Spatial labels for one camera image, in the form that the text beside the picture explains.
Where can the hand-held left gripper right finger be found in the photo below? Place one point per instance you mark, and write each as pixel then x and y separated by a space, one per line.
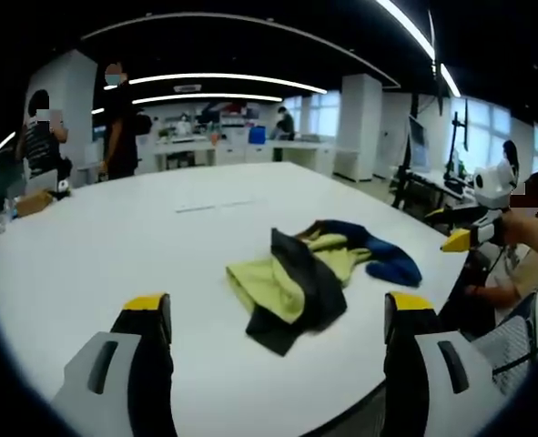
pixel 432 378

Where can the grey mesh office chair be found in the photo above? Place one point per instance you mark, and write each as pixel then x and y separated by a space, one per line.
pixel 510 350

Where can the blue storage box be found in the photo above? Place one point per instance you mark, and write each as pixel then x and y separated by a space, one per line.
pixel 256 135

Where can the brown cardboard box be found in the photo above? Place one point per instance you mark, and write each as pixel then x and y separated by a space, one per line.
pixel 33 202

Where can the yellow-green black blue garment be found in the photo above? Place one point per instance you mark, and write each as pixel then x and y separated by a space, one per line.
pixel 296 287

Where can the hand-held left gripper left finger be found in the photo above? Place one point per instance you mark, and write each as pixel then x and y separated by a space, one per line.
pixel 114 364

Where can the computer monitor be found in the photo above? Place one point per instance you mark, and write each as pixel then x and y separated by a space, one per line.
pixel 418 145

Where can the long ceiling light strip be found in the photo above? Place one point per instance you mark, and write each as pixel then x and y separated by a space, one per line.
pixel 223 78
pixel 205 97
pixel 414 41

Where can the white background counter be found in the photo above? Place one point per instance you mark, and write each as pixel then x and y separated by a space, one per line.
pixel 250 152

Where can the black-legged side desk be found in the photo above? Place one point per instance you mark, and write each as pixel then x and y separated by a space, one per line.
pixel 432 186

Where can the black monitor stand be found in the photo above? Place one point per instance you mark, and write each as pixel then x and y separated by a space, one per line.
pixel 454 145

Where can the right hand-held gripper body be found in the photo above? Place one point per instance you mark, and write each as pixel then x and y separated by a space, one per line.
pixel 494 184

